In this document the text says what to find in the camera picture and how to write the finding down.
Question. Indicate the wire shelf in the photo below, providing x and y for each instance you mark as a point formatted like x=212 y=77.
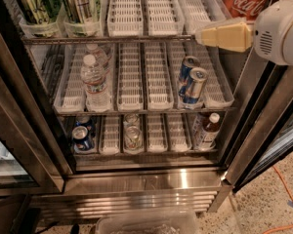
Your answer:
x=145 y=111
x=105 y=39

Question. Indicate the middle wire shelf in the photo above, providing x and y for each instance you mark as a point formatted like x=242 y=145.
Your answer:
x=145 y=111

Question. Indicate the stainless steel fridge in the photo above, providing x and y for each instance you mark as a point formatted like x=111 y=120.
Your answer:
x=169 y=172

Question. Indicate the rear silver soda can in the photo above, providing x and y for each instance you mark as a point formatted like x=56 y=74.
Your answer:
x=131 y=120

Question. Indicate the top wire shelf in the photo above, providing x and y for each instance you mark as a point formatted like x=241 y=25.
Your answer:
x=105 y=39

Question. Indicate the clear water bottle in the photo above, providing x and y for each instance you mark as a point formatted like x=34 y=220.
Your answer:
x=95 y=85
x=99 y=54

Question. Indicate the front blue pepsi can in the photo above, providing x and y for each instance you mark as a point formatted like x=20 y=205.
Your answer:
x=82 y=140

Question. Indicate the coke can tray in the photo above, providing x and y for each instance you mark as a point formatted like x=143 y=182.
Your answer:
x=224 y=8

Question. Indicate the green can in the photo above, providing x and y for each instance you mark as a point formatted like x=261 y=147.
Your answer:
x=40 y=13
x=82 y=15

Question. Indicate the red bull can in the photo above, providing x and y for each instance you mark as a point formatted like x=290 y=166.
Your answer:
x=188 y=63
x=195 y=86

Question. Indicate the blue pepsi can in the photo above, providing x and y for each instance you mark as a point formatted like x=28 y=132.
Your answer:
x=82 y=140
x=86 y=121

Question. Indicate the front red bull can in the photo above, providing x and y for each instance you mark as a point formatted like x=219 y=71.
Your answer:
x=195 y=86

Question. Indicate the front silver soda can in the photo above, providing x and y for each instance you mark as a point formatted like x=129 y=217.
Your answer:
x=133 y=139

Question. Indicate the front clear water bottle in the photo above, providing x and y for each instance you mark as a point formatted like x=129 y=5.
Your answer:
x=95 y=85

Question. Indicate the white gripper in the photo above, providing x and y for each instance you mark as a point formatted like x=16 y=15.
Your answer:
x=272 y=33

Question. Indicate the front brown tea bottle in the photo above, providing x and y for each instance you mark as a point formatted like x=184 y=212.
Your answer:
x=209 y=129

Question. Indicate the open fridge glass door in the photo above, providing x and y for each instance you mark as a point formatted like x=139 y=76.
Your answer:
x=263 y=127

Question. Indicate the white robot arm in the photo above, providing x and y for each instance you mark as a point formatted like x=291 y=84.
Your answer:
x=270 y=35

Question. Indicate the rear clear water bottle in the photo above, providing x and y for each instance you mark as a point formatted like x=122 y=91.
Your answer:
x=99 y=54

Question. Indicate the green can far left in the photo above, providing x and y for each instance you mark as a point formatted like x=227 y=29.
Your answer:
x=40 y=13

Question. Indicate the rear red bull can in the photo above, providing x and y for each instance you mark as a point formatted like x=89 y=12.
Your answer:
x=188 y=63

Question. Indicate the rear blue pepsi can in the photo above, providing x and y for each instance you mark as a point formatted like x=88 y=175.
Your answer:
x=86 y=121

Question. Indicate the silver soda can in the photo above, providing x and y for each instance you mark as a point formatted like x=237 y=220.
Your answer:
x=131 y=120
x=133 y=139

